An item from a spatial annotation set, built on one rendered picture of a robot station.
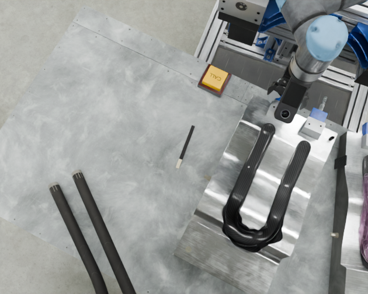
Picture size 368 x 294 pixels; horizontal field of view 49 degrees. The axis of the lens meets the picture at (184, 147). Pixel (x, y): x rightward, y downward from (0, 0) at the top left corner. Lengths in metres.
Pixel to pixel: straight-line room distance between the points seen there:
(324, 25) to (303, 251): 0.64
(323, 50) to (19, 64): 1.79
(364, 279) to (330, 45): 0.61
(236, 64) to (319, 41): 1.18
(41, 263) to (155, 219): 0.99
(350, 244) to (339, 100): 1.00
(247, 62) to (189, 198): 0.99
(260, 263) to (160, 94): 0.57
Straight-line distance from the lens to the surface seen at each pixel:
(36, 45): 2.35
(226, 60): 1.97
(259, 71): 1.98
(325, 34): 0.82
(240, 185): 1.08
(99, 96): 1.26
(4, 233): 2.11
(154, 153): 1.19
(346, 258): 1.17
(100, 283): 1.09
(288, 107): 0.97
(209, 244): 1.10
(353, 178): 1.21
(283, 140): 1.15
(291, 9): 0.88
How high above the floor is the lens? 1.95
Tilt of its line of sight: 75 degrees down
